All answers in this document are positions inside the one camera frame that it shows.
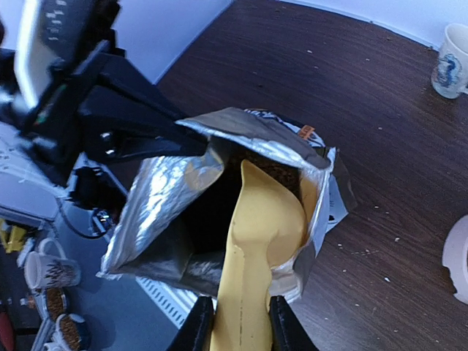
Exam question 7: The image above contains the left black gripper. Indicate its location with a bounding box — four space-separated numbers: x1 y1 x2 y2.
14 36 207 176

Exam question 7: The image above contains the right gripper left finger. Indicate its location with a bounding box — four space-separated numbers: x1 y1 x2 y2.
167 296 214 351

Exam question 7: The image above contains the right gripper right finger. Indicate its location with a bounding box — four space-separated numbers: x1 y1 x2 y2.
269 295 319 351

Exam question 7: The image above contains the brown pet food bag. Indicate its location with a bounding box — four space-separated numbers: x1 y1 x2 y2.
99 107 357 302

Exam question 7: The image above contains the yellow plastic scoop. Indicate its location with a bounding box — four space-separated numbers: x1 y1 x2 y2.
210 160 306 350

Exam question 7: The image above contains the pink double pet bowl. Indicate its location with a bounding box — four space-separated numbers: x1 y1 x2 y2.
442 216 467 304

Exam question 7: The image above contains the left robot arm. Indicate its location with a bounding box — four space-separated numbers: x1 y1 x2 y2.
1 40 207 190

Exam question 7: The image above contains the background kibble cup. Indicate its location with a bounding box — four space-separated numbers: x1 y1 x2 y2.
37 287 69 322
43 314 91 351

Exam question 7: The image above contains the background patterned mug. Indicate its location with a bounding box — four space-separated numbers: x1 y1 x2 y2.
24 238 81 290

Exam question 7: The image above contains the white patterned mug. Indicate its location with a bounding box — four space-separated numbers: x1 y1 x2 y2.
431 23 467 99

